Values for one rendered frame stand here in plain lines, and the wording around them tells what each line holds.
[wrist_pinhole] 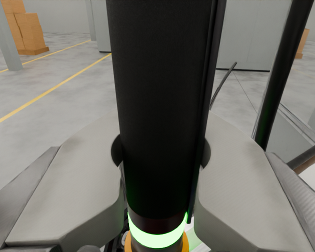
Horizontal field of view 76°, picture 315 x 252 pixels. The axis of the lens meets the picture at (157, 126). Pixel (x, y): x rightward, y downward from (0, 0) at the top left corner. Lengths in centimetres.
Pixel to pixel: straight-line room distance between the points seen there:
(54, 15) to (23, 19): 635
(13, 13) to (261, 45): 739
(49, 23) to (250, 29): 1179
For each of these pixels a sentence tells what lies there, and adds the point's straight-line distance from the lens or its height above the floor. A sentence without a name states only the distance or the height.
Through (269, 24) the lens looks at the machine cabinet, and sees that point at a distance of 590.
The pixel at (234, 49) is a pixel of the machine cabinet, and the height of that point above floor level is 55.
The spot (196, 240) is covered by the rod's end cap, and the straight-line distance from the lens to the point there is 19.
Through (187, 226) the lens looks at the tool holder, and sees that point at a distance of 20.
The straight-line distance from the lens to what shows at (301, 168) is 30.
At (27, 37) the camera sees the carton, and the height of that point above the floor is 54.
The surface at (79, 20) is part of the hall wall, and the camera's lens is 1386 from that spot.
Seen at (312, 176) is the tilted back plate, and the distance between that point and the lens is 54.
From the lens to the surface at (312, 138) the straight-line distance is 119.
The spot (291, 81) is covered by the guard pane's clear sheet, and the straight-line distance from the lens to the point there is 139.
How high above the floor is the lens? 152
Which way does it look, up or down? 31 degrees down
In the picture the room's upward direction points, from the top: straight up
